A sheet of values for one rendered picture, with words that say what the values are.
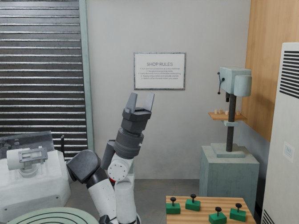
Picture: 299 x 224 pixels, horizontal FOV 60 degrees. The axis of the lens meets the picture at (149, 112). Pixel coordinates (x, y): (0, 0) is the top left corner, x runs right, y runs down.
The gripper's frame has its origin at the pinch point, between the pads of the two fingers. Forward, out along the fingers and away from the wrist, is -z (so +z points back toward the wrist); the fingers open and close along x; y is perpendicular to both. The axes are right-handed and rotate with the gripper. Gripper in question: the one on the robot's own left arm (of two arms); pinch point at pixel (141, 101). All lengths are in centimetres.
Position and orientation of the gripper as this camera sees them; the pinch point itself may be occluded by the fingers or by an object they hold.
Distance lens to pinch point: 83.7
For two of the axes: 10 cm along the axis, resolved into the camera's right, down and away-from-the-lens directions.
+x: -4.9, 0.6, -8.7
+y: -8.2, -3.7, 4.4
